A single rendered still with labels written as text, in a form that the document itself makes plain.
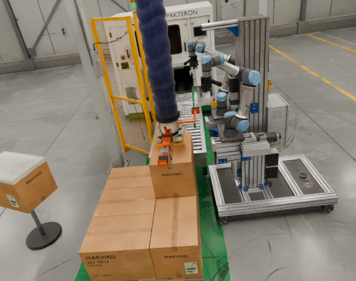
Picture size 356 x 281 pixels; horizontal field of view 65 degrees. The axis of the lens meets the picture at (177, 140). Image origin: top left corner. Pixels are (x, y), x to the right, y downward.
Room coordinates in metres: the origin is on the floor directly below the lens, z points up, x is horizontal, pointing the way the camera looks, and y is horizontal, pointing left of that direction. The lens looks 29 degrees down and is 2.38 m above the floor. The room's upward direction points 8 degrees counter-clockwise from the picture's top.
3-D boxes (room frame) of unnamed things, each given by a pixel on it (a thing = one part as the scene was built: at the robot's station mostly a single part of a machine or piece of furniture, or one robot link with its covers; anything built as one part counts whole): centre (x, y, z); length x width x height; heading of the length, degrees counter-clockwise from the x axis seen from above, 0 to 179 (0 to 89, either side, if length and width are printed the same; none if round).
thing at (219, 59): (2.16, -0.38, 1.82); 0.11 x 0.11 x 0.08; 24
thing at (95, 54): (3.64, 0.86, 1.62); 0.20 x 0.05 x 0.30; 174
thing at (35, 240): (2.41, 1.71, 0.31); 0.40 x 0.40 x 0.62
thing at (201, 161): (2.80, 0.03, 0.48); 0.70 x 0.03 x 0.15; 84
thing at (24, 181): (2.41, 1.71, 0.82); 0.60 x 0.40 x 0.40; 64
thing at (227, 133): (2.34, -0.52, 1.09); 0.15 x 0.15 x 0.10
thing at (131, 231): (2.16, 0.40, 0.34); 1.20 x 1.00 x 0.40; 174
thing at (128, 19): (3.88, 0.65, 1.05); 0.87 x 0.10 x 2.10; 46
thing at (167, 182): (2.43, 0.07, 0.74); 0.60 x 0.40 x 0.40; 174
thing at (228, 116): (2.34, -0.52, 1.20); 0.13 x 0.12 x 0.14; 24
